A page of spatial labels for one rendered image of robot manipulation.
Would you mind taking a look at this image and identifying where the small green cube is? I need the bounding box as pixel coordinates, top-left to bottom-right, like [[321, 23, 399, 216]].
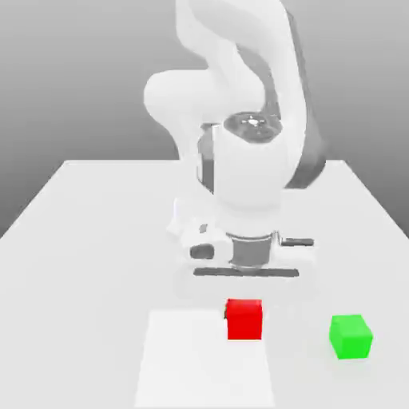
[[328, 314, 374, 361]]

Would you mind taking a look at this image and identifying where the small red cube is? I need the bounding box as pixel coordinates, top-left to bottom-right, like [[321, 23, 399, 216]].
[[224, 298, 264, 341]]

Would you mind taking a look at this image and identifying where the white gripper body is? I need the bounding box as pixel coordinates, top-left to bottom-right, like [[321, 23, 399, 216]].
[[173, 260, 320, 300]]

